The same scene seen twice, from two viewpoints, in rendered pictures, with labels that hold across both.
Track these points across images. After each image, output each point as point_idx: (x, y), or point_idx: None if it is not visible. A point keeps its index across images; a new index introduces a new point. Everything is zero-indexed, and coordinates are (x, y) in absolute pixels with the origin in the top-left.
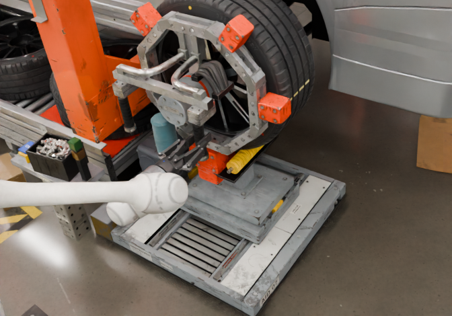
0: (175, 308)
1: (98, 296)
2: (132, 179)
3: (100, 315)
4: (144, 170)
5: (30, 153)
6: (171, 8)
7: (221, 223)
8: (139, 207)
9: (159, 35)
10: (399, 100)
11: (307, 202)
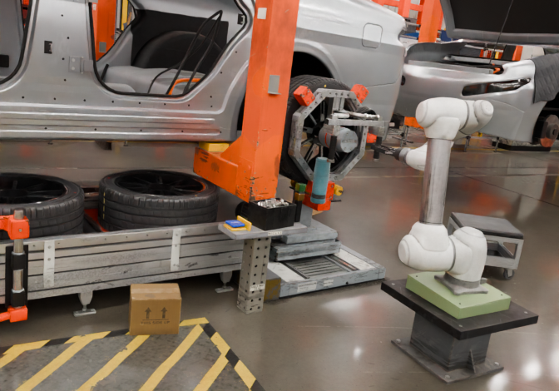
0: (361, 295)
1: (331, 315)
2: (413, 150)
3: (350, 318)
4: (405, 150)
5: (271, 209)
6: (313, 88)
7: (316, 251)
8: (451, 145)
9: (319, 102)
10: None
11: None
